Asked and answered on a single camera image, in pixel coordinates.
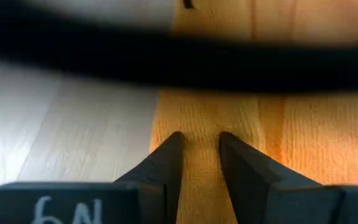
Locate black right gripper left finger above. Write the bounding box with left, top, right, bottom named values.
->
left=0, top=131, right=186, bottom=224

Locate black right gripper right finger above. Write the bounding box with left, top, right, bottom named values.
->
left=218, top=131, right=358, bottom=224

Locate orange microfiber towel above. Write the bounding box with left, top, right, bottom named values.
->
left=149, top=0, right=358, bottom=224

